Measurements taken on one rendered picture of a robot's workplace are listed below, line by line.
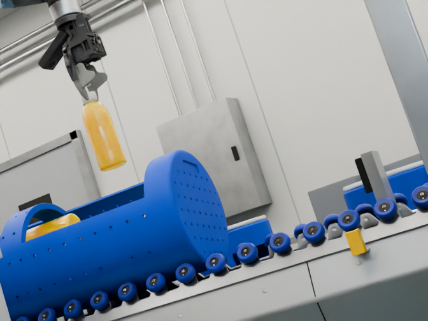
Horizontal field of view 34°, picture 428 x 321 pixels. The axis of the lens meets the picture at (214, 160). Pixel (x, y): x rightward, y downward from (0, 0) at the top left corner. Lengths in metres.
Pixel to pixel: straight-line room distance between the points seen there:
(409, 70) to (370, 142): 3.67
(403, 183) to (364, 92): 3.09
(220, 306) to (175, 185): 0.28
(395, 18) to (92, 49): 0.85
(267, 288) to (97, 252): 0.39
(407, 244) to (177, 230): 0.47
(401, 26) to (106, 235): 0.79
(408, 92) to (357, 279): 0.42
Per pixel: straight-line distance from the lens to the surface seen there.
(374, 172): 1.45
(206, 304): 1.49
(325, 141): 4.87
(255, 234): 1.99
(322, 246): 1.42
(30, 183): 6.04
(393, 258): 1.37
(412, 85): 1.13
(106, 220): 1.56
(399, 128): 4.76
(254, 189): 4.81
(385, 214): 1.38
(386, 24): 1.15
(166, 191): 1.49
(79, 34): 1.80
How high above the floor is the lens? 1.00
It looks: 6 degrees up
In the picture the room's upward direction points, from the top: 18 degrees counter-clockwise
